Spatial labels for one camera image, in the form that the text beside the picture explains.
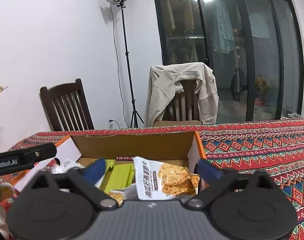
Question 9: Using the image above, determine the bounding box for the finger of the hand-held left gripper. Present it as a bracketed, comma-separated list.
[17, 143, 57, 165]

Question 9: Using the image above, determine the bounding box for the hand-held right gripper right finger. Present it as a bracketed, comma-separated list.
[185, 159, 280, 210]

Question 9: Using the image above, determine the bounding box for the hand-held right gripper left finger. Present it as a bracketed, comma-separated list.
[23, 159, 119, 210]

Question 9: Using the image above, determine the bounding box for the green snack packet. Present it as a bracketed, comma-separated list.
[104, 163, 135, 193]
[96, 159, 115, 191]

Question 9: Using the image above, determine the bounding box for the silver snack packet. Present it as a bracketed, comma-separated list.
[120, 184, 138, 201]
[51, 159, 86, 174]

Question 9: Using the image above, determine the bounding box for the white cookie packet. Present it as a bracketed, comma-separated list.
[109, 191, 125, 207]
[133, 156, 200, 201]

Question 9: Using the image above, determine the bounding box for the orange cardboard box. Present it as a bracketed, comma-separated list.
[13, 131, 207, 195]

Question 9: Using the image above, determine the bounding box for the person's left hand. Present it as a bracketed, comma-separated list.
[0, 182, 16, 200]

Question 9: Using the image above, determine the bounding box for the patterned red tablecloth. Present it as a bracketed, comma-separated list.
[0, 118, 304, 240]

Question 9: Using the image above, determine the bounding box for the dark wooden slatted chair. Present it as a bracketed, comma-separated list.
[40, 78, 95, 132]

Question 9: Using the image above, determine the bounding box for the wooden chair with tan seat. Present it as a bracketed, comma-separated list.
[152, 80, 202, 127]

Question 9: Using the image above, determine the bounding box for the beige jacket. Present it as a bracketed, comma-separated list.
[144, 62, 219, 127]

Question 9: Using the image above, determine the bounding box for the black framed glass sliding door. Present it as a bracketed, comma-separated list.
[152, 0, 304, 125]

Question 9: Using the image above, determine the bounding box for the hanging light blue shirt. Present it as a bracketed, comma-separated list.
[213, 1, 235, 54]

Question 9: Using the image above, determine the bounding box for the black studio light cable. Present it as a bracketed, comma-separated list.
[110, 5, 121, 128]

